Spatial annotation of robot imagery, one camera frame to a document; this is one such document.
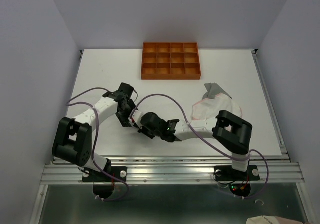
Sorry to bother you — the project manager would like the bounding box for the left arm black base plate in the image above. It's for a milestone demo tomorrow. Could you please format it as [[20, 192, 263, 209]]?
[[81, 166, 128, 183]]

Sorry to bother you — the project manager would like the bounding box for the orange compartment tray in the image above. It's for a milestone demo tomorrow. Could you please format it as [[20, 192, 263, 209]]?
[[141, 42, 202, 80]]

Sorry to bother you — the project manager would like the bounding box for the white pink grey underwear pile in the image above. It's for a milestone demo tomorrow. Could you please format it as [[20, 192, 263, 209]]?
[[191, 83, 243, 121]]

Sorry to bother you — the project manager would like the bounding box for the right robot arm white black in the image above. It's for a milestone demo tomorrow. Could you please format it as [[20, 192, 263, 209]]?
[[129, 110, 253, 179]]

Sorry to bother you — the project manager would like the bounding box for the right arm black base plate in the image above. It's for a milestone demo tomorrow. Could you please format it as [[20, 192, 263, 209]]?
[[213, 165, 261, 182]]

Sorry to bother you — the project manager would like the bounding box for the aluminium rail frame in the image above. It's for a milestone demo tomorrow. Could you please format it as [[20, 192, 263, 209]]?
[[32, 49, 313, 224]]

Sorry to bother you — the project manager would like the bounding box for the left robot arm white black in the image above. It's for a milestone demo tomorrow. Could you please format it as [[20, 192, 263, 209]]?
[[52, 83, 135, 181]]

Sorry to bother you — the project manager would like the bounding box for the white pink bag corner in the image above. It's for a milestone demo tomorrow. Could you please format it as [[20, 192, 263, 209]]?
[[246, 215, 301, 224]]

